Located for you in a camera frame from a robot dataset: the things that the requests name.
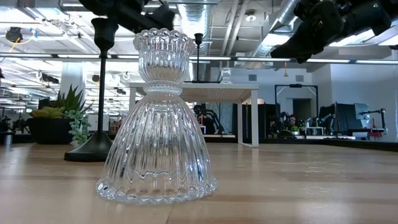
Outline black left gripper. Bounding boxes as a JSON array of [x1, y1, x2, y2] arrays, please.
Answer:
[[79, 0, 175, 34]]

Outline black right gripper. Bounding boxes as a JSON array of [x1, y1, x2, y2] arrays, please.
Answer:
[[270, 0, 345, 65]]

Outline clear ribbed glass candle holder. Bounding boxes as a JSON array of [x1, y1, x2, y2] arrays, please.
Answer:
[[220, 67, 233, 85], [95, 27, 218, 205]]

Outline black candlestick holder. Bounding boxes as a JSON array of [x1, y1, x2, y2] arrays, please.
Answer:
[[64, 17, 119, 162], [185, 32, 221, 84]]

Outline person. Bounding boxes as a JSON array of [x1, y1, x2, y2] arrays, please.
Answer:
[[286, 114, 300, 132]]

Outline black background monitor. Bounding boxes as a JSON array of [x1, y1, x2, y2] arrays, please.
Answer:
[[318, 101, 371, 133]]

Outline white perforated metal shelf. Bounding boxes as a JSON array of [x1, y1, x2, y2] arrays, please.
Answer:
[[129, 82, 260, 148]]

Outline black ceiling device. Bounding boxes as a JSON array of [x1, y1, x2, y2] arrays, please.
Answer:
[[5, 26, 24, 44]]

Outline potted succulent plant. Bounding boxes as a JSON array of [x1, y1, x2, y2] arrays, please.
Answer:
[[26, 84, 94, 146]]

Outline small metal cup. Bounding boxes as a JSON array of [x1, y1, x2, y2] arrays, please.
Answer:
[[0, 132, 13, 146]]

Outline silver ventilation duct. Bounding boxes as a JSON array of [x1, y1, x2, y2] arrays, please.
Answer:
[[248, 0, 312, 62], [177, 2, 215, 57]]

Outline black frame rack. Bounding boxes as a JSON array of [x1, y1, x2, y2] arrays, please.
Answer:
[[274, 83, 319, 138]]

